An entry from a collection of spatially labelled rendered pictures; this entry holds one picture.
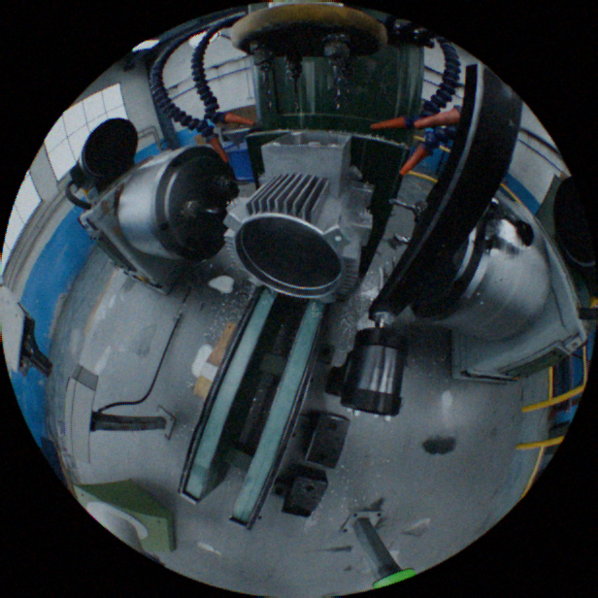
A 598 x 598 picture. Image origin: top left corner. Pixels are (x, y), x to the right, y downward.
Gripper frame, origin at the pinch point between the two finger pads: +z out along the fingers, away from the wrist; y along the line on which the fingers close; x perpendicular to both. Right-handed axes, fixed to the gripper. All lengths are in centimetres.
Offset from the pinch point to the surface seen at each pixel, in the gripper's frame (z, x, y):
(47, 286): -203, 473, -86
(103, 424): 14.4, 0.4, -4.6
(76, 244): -197, 493, 41
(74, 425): 8.5, -3.5, -5.2
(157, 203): 4.8, -5.5, 32.9
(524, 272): 27, -50, 33
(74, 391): 7.9, -3.5, 1.4
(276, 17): -3.3, -33.2, 37.2
